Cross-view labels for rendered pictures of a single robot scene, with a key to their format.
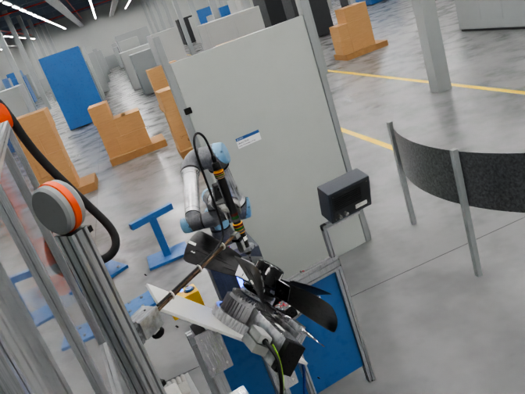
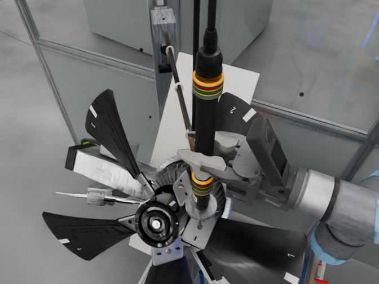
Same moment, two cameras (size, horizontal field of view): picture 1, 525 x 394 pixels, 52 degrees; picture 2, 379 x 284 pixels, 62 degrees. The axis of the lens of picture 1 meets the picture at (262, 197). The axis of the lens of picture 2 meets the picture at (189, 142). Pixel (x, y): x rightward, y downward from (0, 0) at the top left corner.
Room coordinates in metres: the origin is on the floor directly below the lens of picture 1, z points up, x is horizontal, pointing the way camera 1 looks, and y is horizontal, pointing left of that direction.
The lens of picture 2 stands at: (2.32, -0.14, 1.94)
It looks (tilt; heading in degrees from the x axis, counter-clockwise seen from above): 50 degrees down; 133
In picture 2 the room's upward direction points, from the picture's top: straight up
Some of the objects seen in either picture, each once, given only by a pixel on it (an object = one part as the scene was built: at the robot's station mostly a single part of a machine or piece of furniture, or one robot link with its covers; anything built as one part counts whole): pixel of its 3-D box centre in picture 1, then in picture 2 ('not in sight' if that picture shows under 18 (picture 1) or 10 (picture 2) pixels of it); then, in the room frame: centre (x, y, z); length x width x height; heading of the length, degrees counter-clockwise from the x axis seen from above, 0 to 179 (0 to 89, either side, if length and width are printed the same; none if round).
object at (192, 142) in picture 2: (198, 270); (178, 87); (1.86, 0.32, 1.39); 0.54 x 0.01 x 0.01; 143
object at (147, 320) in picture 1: (144, 324); (163, 25); (1.60, 0.51, 1.39); 0.10 x 0.07 x 0.08; 143
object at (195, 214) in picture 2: (241, 240); (200, 191); (2.10, 0.14, 1.35); 0.09 x 0.07 x 0.10; 143
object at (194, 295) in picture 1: (184, 302); not in sight; (2.36, 0.53, 1.02); 0.16 x 0.10 x 0.11; 108
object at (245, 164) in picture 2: (223, 205); (263, 178); (2.21, 0.17, 1.48); 0.12 x 0.08 x 0.09; 18
